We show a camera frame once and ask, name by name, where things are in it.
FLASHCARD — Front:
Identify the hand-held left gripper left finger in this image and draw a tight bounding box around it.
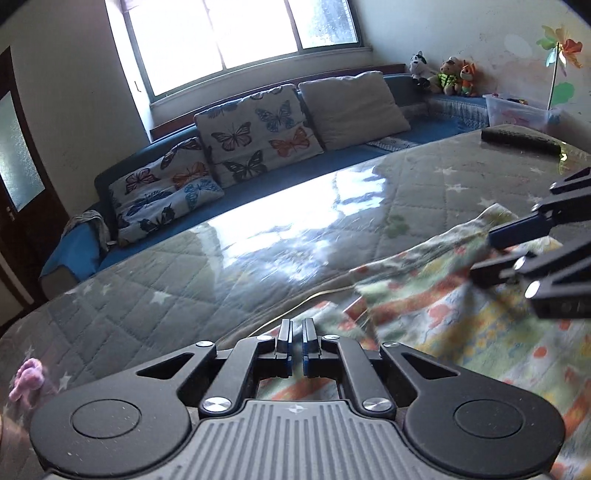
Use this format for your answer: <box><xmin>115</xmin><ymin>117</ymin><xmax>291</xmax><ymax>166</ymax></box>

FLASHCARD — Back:
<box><xmin>134</xmin><ymin>318</ymin><xmax>294</xmax><ymax>416</ymax></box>

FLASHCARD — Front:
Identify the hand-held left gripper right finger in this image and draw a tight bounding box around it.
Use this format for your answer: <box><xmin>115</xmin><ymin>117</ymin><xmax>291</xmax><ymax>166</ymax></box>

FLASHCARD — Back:
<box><xmin>302</xmin><ymin>318</ymin><xmax>463</xmax><ymax>419</ymax></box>

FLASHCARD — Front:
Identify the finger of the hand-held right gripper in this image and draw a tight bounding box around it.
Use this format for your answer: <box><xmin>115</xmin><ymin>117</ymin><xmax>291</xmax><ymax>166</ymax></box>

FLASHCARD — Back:
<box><xmin>488</xmin><ymin>165</ymin><xmax>591</xmax><ymax>253</ymax></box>
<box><xmin>470</xmin><ymin>233</ymin><xmax>591</xmax><ymax>320</ymax></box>

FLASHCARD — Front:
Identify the colourful patterned garment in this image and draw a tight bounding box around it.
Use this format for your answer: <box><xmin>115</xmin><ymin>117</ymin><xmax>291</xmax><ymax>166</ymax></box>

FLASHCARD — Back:
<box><xmin>256</xmin><ymin>203</ymin><xmax>591</xmax><ymax>480</ymax></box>

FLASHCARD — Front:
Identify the black remote control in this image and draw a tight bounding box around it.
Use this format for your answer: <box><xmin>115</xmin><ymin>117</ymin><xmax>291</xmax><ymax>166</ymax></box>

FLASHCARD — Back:
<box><xmin>481</xmin><ymin>128</ymin><xmax>562</xmax><ymax>158</ymax></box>

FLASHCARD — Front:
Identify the clear plastic storage box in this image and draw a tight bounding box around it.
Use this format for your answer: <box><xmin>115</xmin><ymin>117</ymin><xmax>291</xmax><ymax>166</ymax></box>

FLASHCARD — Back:
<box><xmin>483</xmin><ymin>93</ymin><xmax>562</xmax><ymax>135</ymax></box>

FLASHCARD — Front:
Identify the small patterned cloth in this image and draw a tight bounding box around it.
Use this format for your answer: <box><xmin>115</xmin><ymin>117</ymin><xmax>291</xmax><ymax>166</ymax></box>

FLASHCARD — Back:
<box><xmin>366</xmin><ymin>136</ymin><xmax>422</xmax><ymax>154</ymax></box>

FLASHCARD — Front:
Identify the orange plush toy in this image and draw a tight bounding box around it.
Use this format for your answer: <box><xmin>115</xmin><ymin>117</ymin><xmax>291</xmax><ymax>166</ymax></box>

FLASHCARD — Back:
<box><xmin>456</xmin><ymin>60</ymin><xmax>481</xmax><ymax>98</ymax></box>

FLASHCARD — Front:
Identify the tan plush bear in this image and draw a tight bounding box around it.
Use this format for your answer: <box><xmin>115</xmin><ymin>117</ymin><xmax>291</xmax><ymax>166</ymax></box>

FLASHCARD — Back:
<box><xmin>431</xmin><ymin>57</ymin><xmax>463</xmax><ymax>96</ymax></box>

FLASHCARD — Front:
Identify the blue sofa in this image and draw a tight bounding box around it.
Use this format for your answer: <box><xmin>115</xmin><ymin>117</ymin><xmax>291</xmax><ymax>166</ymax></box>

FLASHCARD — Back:
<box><xmin>39</xmin><ymin>69</ymin><xmax>490</xmax><ymax>296</ymax></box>

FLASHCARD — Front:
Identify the colourful pinwheel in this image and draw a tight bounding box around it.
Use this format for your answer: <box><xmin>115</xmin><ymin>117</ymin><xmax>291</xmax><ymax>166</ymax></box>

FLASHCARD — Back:
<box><xmin>536</xmin><ymin>25</ymin><xmax>584</xmax><ymax>112</ymax></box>

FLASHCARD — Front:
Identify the black and white plush toy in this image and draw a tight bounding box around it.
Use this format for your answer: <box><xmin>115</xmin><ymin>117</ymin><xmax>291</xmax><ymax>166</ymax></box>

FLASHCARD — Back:
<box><xmin>409</xmin><ymin>51</ymin><xmax>437</xmax><ymax>89</ymax></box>

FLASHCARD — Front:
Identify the butterfly print cushion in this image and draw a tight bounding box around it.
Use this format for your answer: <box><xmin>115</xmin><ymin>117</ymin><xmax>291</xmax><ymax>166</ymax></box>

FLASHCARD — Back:
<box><xmin>194</xmin><ymin>84</ymin><xmax>325</xmax><ymax>188</ymax></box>
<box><xmin>108</xmin><ymin>137</ymin><xmax>225</xmax><ymax>246</ymax></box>

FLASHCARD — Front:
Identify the beige cushion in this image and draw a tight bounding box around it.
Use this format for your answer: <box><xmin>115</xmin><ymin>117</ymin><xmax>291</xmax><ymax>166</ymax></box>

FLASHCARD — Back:
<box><xmin>298</xmin><ymin>70</ymin><xmax>411</xmax><ymax>151</ymax></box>

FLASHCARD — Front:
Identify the grey cloth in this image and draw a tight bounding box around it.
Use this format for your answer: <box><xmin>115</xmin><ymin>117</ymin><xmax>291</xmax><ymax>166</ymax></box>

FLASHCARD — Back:
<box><xmin>64</xmin><ymin>210</ymin><xmax>112</xmax><ymax>253</ymax></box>

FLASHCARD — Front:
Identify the window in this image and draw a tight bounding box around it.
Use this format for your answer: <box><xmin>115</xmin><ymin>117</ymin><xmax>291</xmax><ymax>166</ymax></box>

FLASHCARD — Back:
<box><xmin>105</xmin><ymin>0</ymin><xmax>373</xmax><ymax>106</ymax></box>

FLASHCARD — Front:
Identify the dark wooden glass-panel door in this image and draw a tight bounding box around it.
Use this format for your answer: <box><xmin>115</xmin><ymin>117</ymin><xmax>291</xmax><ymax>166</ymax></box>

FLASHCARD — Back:
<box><xmin>0</xmin><ymin>46</ymin><xmax>71</xmax><ymax>301</ymax></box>

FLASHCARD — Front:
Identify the pink hair tie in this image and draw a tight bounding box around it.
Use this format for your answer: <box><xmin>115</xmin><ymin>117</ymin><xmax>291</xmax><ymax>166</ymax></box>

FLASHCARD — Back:
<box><xmin>8</xmin><ymin>357</ymin><xmax>48</xmax><ymax>408</ymax></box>

